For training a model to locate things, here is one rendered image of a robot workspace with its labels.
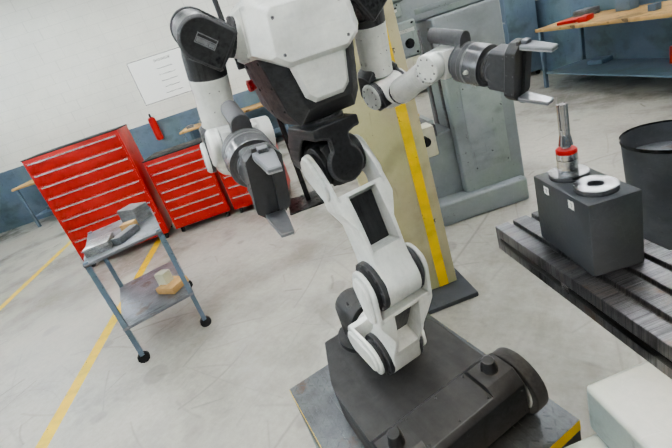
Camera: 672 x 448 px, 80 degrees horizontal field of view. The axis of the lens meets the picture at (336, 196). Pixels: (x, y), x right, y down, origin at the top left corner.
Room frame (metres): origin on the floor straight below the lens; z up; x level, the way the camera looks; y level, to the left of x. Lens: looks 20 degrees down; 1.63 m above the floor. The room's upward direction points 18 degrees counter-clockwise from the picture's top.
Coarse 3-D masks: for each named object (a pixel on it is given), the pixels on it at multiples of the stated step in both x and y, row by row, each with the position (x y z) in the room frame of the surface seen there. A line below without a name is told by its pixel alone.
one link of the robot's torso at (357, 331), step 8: (360, 320) 1.15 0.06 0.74; (368, 320) 1.14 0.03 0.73; (352, 328) 1.12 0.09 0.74; (360, 328) 1.13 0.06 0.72; (368, 328) 1.14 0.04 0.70; (352, 336) 1.10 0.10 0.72; (360, 336) 1.07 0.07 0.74; (424, 336) 1.03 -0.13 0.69; (352, 344) 1.13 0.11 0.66; (360, 344) 1.05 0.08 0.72; (368, 344) 1.02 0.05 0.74; (424, 344) 1.03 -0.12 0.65; (360, 352) 1.08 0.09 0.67; (368, 352) 1.01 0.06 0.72; (368, 360) 1.03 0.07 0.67; (376, 360) 0.98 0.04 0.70; (376, 368) 0.98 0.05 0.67
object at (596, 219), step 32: (544, 192) 0.90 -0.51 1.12; (576, 192) 0.79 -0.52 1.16; (608, 192) 0.75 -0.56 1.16; (640, 192) 0.73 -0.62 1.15; (544, 224) 0.93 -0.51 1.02; (576, 224) 0.78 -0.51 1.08; (608, 224) 0.73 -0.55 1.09; (640, 224) 0.73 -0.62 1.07; (576, 256) 0.79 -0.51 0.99; (608, 256) 0.73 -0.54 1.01; (640, 256) 0.73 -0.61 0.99
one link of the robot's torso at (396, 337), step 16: (368, 288) 0.87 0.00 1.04; (368, 304) 0.87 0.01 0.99; (400, 304) 0.91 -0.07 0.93; (416, 304) 0.93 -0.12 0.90; (384, 320) 0.87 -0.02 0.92; (400, 320) 0.98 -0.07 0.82; (416, 320) 0.96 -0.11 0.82; (368, 336) 1.05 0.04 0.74; (384, 336) 0.97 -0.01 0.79; (400, 336) 0.99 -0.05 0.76; (416, 336) 0.98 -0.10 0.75; (384, 352) 0.98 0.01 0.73; (400, 352) 0.95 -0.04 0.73; (416, 352) 1.00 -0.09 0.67; (384, 368) 0.97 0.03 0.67; (400, 368) 0.99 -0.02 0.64
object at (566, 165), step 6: (558, 156) 0.89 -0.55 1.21; (564, 156) 0.88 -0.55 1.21; (570, 156) 0.87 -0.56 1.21; (576, 156) 0.87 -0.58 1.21; (558, 162) 0.89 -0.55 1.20; (564, 162) 0.88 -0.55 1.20; (570, 162) 0.87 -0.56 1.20; (576, 162) 0.87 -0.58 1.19; (558, 168) 0.89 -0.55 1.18; (564, 168) 0.88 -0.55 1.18; (570, 168) 0.87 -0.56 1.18; (576, 168) 0.87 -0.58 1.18; (564, 174) 0.88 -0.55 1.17
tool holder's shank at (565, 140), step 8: (560, 104) 0.89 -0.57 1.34; (560, 112) 0.88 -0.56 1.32; (560, 120) 0.89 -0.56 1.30; (568, 120) 0.88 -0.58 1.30; (560, 128) 0.89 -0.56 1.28; (568, 128) 0.88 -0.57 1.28; (560, 136) 0.89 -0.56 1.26; (568, 136) 0.88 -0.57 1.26; (560, 144) 0.89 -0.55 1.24; (568, 144) 0.88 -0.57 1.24
